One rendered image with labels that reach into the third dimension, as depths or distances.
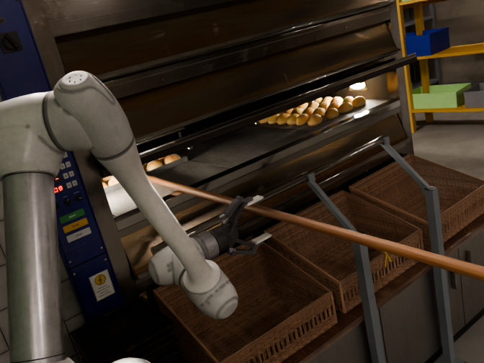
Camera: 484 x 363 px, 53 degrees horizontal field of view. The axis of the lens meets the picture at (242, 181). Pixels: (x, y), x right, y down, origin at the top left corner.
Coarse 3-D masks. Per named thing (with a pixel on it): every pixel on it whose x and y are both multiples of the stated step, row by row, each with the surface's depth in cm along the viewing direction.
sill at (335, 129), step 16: (368, 112) 269; (384, 112) 276; (336, 128) 255; (288, 144) 243; (304, 144) 243; (256, 160) 229; (272, 160) 233; (224, 176) 217; (240, 176) 223; (176, 192) 209; (128, 224) 193
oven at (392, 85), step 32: (32, 0) 163; (320, 32) 240; (192, 64) 201; (224, 64) 210; (288, 96) 245; (352, 96) 310; (384, 96) 291; (192, 128) 205; (352, 128) 262; (96, 160) 183; (288, 160) 238; (384, 160) 281; (96, 192) 184; (256, 224) 232; (128, 288) 197; (192, 320) 217
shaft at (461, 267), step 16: (192, 192) 198; (208, 192) 190; (256, 208) 165; (304, 224) 146; (320, 224) 142; (352, 240) 132; (368, 240) 127; (384, 240) 125; (416, 256) 116; (432, 256) 113; (464, 272) 107; (480, 272) 104
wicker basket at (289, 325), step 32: (224, 256) 218; (256, 256) 226; (160, 288) 202; (256, 288) 225; (288, 288) 220; (320, 288) 197; (224, 320) 215; (256, 320) 211; (288, 320) 182; (320, 320) 201; (192, 352) 186; (224, 352) 194; (256, 352) 176; (288, 352) 185
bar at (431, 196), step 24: (384, 144) 221; (408, 168) 216; (432, 192) 209; (216, 216) 174; (336, 216) 191; (432, 216) 213; (432, 240) 218; (360, 264) 189; (360, 288) 194; (384, 360) 204; (456, 360) 242
